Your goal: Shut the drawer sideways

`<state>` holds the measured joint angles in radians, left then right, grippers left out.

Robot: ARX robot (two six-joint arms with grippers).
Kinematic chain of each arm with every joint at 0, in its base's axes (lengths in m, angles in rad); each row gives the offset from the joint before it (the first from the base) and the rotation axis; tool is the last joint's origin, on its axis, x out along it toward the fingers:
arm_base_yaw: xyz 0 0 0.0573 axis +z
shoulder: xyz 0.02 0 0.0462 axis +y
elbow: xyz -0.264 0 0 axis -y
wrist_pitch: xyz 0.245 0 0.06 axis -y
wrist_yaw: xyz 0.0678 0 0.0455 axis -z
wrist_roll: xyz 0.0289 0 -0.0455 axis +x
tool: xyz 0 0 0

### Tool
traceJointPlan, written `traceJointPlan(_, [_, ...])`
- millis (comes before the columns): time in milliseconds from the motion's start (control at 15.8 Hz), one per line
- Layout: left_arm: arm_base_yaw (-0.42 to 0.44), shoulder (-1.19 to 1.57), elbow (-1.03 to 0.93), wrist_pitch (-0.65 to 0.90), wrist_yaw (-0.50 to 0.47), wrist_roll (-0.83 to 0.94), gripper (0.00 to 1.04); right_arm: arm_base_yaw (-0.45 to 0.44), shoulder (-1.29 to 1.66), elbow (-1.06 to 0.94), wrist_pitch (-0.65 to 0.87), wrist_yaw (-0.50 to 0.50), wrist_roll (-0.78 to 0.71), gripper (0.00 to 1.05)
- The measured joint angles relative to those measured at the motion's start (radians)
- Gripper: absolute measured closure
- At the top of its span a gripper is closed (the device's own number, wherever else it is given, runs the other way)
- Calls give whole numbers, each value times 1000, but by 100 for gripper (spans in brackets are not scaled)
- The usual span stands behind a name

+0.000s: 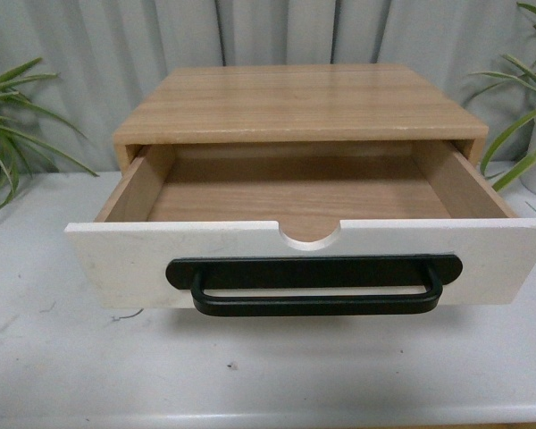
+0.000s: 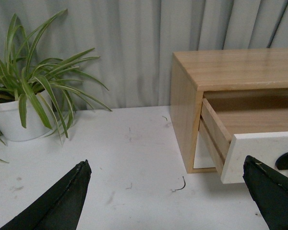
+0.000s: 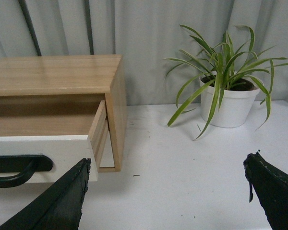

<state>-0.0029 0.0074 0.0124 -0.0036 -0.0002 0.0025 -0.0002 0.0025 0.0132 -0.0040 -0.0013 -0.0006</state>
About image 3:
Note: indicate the black drawer handle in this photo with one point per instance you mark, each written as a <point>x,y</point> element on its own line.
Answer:
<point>23,167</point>

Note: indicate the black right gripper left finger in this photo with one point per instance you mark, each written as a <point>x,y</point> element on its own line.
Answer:
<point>57,208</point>

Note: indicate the white front wooden drawer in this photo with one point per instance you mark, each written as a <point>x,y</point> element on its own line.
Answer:
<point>66,132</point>

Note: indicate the white plant pot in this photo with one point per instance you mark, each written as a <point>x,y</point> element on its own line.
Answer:
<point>234,108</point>

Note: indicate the grey curtain backdrop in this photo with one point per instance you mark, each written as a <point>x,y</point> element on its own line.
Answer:
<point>145,32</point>

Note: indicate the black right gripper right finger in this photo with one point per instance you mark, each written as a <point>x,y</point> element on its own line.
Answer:
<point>271,187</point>

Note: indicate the wooden drawer cabinet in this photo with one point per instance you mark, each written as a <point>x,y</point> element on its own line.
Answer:
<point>72,79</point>

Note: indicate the green spider plant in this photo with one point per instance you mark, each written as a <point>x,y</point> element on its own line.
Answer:
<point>223,67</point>

